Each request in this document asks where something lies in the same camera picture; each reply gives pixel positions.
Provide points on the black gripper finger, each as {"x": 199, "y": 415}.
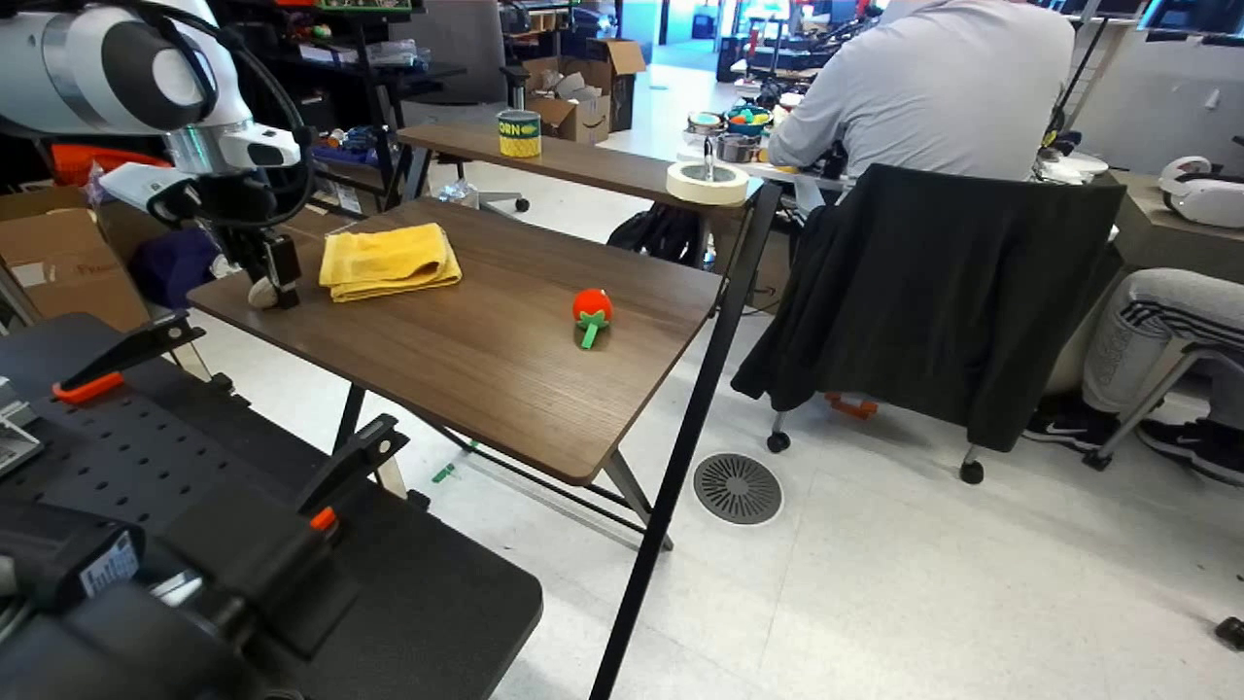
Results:
{"x": 286, "y": 275}

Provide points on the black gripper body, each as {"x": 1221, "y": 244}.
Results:
{"x": 240, "y": 209}

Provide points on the yellow towel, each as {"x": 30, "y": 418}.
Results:
{"x": 387, "y": 262}

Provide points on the red tomato plushie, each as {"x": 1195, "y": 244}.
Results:
{"x": 593, "y": 317}

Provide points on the beige potato plushie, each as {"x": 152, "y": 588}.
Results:
{"x": 270, "y": 296}

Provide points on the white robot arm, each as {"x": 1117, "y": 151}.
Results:
{"x": 164, "y": 73}

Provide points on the cardboard box on floor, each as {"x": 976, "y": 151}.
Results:
{"x": 64, "y": 262}

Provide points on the orange black clamp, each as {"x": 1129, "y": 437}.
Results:
{"x": 108, "y": 370}
{"x": 280, "y": 559}

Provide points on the yellow green can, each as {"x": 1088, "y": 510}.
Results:
{"x": 519, "y": 135}

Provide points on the wooden table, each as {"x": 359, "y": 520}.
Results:
{"x": 584, "y": 164}
{"x": 493, "y": 365}

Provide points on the black perforated mounting board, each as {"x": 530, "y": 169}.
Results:
{"x": 177, "y": 545}

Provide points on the open cardboard box far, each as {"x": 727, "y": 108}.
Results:
{"x": 584, "y": 95}

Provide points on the white tape roll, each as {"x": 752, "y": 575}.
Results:
{"x": 709, "y": 184}

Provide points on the black tripod pole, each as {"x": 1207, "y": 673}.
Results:
{"x": 727, "y": 311}

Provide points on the round floor drain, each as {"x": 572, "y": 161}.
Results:
{"x": 737, "y": 486}

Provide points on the black office chair with jacket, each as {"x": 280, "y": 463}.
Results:
{"x": 940, "y": 295}

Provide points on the person in grey shirt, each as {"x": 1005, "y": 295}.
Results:
{"x": 953, "y": 86}

